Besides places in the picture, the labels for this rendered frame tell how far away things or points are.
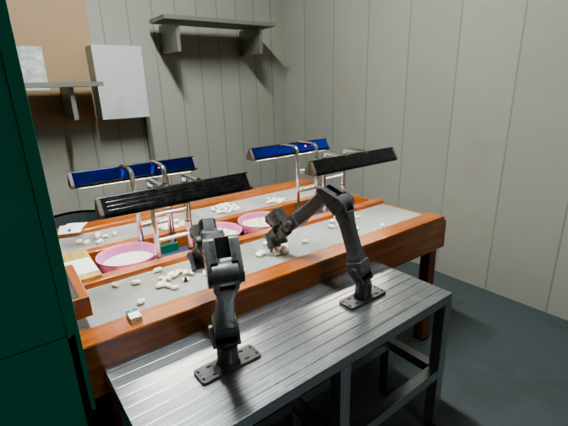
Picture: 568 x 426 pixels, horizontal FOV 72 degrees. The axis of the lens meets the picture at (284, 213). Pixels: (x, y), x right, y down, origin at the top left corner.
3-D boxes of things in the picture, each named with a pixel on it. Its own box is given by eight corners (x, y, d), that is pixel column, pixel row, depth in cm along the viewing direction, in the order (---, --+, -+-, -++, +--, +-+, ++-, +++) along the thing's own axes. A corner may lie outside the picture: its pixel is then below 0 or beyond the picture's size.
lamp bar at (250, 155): (330, 149, 267) (330, 139, 265) (252, 161, 233) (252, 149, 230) (322, 148, 274) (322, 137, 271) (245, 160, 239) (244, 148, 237)
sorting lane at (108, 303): (425, 218, 225) (425, 215, 224) (77, 341, 123) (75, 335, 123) (384, 206, 248) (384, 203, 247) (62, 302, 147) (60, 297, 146)
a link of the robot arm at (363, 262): (350, 280, 150) (327, 199, 147) (358, 274, 155) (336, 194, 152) (364, 280, 146) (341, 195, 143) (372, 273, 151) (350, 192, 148)
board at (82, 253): (102, 276, 156) (102, 274, 155) (60, 288, 147) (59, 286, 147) (85, 250, 181) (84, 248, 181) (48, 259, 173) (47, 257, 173)
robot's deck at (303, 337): (451, 301, 156) (452, 292, 155) (157, 484, 88) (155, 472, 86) (304, 238, 224) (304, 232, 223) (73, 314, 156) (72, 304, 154)
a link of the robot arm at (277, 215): (261, 217, 170) (277, 203, 162) (274, 212, 176) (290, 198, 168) (275, 240, 168) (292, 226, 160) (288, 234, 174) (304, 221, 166)
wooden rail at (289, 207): (346, 204, 275) (346, 189, 271) (52, 285, 174) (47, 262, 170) (341, 203, 279) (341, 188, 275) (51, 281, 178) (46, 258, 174)
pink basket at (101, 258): (171, 261, 189) (168, 243, 186) (141, 288, 164) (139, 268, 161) (121, 258, 194) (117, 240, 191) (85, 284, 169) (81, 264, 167)
